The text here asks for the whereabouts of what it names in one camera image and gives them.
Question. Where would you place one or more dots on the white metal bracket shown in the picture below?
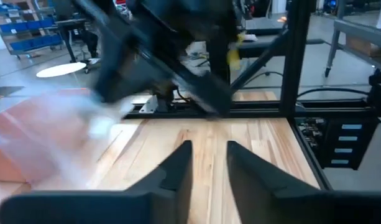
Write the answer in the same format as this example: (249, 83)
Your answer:
(149, 105)

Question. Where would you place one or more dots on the black labelled controller box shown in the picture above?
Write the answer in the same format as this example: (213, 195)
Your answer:
(333, 143)

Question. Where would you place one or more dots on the black rig frame post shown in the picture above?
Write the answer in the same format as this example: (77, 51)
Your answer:
(296, 56)

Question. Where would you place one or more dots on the black table edge rail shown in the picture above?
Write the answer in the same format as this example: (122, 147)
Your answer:
(308, 152)

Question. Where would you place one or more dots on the white round-top stand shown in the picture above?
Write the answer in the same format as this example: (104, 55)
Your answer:
(61, 69)

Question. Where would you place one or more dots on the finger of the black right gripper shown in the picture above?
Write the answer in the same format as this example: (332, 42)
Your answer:
(153, 81)
(115, 65)

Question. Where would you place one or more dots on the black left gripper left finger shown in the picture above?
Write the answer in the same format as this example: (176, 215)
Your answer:
(115, 208)

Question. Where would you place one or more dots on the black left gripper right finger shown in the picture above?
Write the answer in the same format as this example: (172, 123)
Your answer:
(286, 208)

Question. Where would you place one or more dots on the wooden table with grey legs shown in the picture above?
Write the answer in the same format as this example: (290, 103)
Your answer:
(358, 31)

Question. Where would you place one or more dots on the shelf with blue bins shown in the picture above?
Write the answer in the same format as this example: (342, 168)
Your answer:
(28, 34)

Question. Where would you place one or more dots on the black table side rail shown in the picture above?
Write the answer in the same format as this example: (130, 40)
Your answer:
(255, 109)

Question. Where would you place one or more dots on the yellow tag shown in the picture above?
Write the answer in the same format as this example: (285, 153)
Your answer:
(233, 56)

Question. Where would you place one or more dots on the clear plastic zip bag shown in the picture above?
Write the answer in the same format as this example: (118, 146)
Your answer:
(53, 130)

